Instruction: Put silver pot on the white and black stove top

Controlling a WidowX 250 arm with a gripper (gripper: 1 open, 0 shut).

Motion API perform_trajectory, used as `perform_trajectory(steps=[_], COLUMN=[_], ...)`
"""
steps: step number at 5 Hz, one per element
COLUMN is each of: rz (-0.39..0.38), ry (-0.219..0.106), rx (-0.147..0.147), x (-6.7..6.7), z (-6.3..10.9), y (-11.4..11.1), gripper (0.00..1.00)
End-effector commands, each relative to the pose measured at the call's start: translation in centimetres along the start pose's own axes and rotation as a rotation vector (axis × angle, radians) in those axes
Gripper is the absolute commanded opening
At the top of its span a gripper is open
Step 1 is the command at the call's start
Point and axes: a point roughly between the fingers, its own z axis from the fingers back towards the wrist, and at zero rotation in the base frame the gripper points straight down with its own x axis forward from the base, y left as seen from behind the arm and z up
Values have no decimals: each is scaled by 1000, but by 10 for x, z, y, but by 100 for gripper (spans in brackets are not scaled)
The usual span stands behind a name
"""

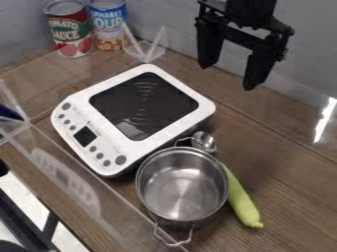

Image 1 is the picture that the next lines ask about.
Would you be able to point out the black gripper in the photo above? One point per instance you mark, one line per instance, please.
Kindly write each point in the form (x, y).
(246, 23)

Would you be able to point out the white and black stove top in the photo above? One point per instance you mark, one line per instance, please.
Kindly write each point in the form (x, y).
(118, 121)

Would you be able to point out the silver metal pot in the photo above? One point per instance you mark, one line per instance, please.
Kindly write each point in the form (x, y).
(182, 187)

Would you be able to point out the alphabet soup can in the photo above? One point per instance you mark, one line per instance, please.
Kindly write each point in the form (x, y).
(108, 16)

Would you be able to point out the tomato sauce can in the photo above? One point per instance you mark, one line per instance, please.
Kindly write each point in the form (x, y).
(68, 22)

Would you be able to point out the clear acrylic front panel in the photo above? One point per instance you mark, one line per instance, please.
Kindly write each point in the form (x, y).
(98, 207)

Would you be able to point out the clear acrylic triangle bracket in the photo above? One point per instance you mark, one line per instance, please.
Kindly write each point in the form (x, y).
(144, 50)

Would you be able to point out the spoon with green handle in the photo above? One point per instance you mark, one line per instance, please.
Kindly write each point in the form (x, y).
(239, 200)

